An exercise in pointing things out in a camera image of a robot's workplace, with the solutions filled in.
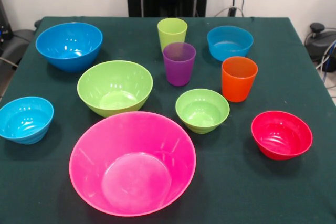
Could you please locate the large blue bowl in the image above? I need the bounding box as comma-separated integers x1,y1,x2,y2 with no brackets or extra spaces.
35,22,103,73

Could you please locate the dark green table cloth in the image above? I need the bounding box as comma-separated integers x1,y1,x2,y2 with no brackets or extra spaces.
0,16,336,224

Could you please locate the black wheel base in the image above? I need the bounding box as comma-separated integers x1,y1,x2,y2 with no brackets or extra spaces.
306,23,336,72
0,19,43,78

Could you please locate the large green bowl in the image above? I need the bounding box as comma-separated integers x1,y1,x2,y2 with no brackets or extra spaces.
77,60,154,118

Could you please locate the medium blue bowl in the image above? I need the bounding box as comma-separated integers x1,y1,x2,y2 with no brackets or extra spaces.
206,25,254,62

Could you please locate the purple cup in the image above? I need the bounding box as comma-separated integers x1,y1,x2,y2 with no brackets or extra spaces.
162,42,197,87

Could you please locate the large pink bowl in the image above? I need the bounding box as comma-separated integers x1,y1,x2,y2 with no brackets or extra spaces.
69,111,197,217

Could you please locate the orange cup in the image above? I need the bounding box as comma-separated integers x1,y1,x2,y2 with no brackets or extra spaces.
221,56,259,103

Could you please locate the lime green cup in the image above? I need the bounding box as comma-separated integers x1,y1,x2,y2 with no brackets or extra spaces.
157,18,188,52

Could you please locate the small light blue bowl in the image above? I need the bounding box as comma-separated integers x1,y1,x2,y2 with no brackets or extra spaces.
0,96,55,145

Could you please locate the small red-pink bowl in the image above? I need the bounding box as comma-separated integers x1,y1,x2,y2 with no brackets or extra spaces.
250,110,313,161

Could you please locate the small green bowl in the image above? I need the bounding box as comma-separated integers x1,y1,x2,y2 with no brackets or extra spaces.
175,88,230,134

